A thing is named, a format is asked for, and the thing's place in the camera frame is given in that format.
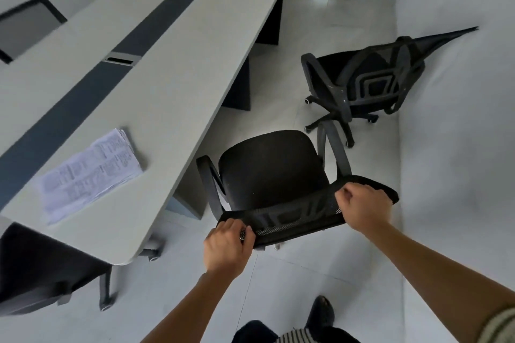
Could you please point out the person's right hand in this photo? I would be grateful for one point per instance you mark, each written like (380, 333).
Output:
(366, 210)

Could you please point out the person's left hand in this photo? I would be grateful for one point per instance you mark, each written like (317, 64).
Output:
(227, 250)

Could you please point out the chrome base mesh chair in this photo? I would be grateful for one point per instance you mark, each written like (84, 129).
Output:
(273, 170)

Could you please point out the black mesh office chair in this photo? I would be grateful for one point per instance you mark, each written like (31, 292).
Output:
(330, 69)
(28, 29)

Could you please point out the person's right forearm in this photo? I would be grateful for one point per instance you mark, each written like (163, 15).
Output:
(434, 274)

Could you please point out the person's left forearm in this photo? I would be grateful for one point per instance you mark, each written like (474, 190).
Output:
(189, 306)

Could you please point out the person's black trousers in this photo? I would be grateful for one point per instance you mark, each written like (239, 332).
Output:
(253, 332)

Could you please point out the person's right black shoe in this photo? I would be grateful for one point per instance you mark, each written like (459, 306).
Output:
(320, 312)

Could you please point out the person's striped shirt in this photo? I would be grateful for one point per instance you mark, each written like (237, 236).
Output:
(499, 326)

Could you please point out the long white grey table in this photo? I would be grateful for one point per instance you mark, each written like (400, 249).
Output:
(169, 73)

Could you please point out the printed white paper stack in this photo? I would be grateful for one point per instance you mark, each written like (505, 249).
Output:
(88, 178)

